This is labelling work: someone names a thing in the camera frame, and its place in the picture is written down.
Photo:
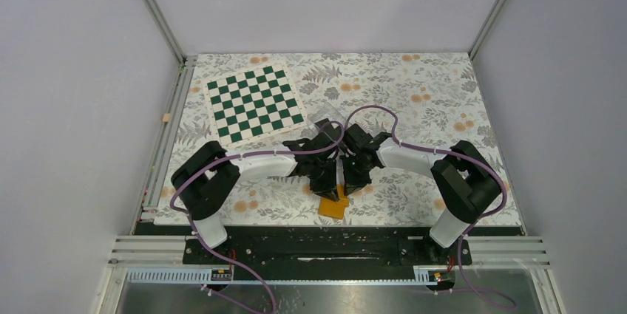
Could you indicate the right aluminium frame post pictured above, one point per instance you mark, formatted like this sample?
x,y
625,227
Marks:
x,y
486,28

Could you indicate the green white chessboard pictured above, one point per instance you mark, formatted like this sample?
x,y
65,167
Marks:
x,y
248,106

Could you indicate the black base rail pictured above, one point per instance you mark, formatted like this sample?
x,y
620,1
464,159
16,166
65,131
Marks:
x,y
334,253

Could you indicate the clear plastic card box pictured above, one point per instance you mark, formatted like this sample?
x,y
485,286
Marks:
x,y
326,110

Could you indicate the aluminium frame post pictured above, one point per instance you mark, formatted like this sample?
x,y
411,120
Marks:
x,y
486,28
165,30

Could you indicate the left aluminium frame post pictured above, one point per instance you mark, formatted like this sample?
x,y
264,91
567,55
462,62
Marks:
x,y
165,30

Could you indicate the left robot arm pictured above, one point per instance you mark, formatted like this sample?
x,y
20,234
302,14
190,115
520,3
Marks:
x,y
206,179

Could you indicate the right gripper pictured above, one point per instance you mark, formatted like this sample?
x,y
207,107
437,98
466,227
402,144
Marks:
x,y
353,184

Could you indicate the orange leather card holder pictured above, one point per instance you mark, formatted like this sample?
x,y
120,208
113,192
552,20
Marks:
x,y
333,209

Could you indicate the floral patterned table mat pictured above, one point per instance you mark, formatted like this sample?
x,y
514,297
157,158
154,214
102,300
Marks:
x,y
438,102

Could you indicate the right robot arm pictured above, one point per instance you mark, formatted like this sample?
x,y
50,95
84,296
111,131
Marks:
x,y
466,183

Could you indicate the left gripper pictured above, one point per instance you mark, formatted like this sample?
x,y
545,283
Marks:
x,y
327,189

